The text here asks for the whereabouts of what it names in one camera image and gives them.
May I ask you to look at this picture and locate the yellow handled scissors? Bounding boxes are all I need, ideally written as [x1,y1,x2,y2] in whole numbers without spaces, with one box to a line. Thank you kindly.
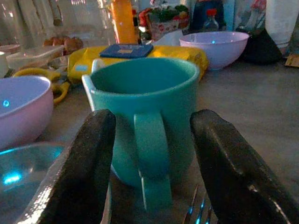
[13,67,71,105]

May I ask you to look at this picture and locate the black bag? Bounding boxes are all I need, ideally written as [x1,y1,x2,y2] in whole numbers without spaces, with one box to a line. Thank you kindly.
[242,30,283,65]

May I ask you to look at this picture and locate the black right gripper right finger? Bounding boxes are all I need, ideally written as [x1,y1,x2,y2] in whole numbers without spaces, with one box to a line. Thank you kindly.
[190,109,299,224]

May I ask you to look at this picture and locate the yellow plastic package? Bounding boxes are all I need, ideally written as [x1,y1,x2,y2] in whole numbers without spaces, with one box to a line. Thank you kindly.
[67,45,209,82]

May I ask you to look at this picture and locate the clear plastic container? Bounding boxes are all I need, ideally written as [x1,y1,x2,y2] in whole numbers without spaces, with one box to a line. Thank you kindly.
[7,45,65,70]

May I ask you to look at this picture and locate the steel fork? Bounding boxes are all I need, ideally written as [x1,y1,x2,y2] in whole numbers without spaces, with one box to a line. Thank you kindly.
[182,184,214,224]

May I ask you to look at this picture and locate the flat blue box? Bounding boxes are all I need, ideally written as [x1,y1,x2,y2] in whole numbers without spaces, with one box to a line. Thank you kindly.
[100,43,154,59]

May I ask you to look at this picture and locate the brown onions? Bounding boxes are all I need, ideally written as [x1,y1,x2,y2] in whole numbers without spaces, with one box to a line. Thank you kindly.
[43,36,84,54]

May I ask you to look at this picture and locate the teal ceramic mug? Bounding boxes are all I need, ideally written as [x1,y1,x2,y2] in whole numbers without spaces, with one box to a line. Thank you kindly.
[90,57,201,210]

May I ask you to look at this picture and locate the brown cardboard piece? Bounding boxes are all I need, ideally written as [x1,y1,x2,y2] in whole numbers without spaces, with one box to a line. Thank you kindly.
[285,55,299,68]

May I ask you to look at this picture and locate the lilac plastic bowl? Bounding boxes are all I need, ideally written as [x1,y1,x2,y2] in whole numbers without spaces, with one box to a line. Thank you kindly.
[179,31,250,71]
[0,76,54,150]

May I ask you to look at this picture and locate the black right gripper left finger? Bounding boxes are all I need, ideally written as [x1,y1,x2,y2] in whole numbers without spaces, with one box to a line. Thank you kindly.
[17,109,117,224]

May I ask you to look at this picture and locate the round steel plate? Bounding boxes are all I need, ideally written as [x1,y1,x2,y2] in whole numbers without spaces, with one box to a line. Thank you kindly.
[0,142,66,224]

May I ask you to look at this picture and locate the orange bottle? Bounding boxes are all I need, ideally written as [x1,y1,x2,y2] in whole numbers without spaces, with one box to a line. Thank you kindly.
[111,0,138,45]

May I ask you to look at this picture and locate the clear bottle red cap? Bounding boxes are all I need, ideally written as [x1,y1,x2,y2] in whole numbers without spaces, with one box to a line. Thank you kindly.
[202,9,220,32]

